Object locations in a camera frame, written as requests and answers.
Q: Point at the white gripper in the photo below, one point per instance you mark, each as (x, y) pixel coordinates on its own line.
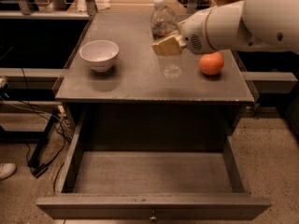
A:
(193, 34)

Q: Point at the clear plastic water bottle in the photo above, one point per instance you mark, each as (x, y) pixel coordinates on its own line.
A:
(164, 22)

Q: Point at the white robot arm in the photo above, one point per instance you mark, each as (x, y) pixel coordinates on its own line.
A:
(246, 25)

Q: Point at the open grey top drawer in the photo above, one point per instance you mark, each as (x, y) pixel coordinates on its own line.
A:
(128, 184)

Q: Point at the metal drawer knob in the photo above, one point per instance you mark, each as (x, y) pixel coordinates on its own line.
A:
(153, 217)

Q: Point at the orange fruit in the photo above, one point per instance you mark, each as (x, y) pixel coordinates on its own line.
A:
(211, 64)

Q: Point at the grey wooden cabinet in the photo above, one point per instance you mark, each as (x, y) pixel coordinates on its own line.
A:
(133, 106)

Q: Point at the white ceramic bowl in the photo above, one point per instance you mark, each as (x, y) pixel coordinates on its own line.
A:
(99, 55)

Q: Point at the white crumpled cloth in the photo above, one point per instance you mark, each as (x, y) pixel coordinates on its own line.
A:
(99, 4)

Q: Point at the black power strip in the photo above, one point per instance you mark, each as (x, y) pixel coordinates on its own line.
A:
(38, 169)

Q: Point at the white shoe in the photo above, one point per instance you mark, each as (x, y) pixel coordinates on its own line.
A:
(7, 170)

